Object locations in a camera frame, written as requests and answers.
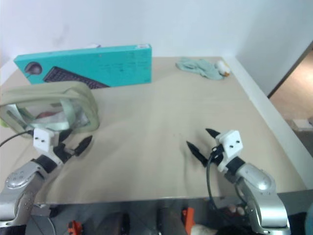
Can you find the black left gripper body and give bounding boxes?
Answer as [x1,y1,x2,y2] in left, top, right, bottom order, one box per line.
[52,143,76,164]

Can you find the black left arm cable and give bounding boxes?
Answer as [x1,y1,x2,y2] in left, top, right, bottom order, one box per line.
[0,130,34,147]

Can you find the beige tablecloth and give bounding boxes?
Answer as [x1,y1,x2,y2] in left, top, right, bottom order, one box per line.
[0,56,310,205]

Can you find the white and orange small toy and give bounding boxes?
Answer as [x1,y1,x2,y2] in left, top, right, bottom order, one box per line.
[215,59,232,76]

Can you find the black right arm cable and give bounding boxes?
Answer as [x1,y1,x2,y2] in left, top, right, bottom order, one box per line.
[206,146,246,212]

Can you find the pale green cloth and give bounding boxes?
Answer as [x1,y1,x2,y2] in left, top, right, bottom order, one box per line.
[175,57,224,81]

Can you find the cardboard box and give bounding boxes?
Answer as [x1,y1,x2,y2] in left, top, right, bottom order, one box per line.
[287,118,313,131]

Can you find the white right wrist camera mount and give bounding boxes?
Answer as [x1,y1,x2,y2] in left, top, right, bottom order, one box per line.
[215,130,244,172]

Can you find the brown wooden door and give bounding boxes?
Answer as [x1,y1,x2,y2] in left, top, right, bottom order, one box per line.
[267,40,313,99]

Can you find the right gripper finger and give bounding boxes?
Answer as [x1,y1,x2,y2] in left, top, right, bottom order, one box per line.
[205,128,221,141]
[186,141,208,168]

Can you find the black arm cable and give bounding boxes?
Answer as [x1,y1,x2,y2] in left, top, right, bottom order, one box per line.
[0,130,34,147]
[206,146,246,212]

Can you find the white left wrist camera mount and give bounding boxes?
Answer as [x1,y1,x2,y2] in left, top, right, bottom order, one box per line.
[32,128,62,165]

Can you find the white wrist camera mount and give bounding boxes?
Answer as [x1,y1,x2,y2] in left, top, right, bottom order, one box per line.
[32,128,62,165]
[215,130,244,172]

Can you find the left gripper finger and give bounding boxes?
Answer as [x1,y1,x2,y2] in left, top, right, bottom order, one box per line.
[74,135,93,157]
[58,128,74,145]

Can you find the orange clamp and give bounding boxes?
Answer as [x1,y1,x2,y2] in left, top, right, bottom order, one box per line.
[181,207,197,234]
[67,220,83,235]

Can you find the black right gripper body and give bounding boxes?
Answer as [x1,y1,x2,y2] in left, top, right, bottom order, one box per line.
[206,144,225,166]

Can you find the teal keyboard box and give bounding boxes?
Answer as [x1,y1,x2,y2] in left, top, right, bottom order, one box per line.
[13,44,153,90]

